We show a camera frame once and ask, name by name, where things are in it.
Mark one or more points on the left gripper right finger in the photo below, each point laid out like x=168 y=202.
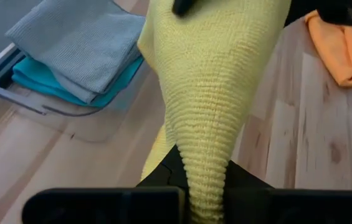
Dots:
x=288 y=207

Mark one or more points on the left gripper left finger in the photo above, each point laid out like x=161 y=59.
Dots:
x=101 y=207

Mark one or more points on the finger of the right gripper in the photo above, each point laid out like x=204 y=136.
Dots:
x=182 y=6

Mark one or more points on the orange microfiber towel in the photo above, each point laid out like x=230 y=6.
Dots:
x=340 y=49

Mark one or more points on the yellow microfiber towel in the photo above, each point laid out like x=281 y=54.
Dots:
x=207 y=77

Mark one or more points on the grey microfiber towel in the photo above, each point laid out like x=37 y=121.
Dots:
x=76 y=46

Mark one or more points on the teal microfiber towel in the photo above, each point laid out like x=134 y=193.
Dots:
x=38 y=77

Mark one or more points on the clear plastic bin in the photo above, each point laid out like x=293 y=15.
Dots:
x=23 y=99

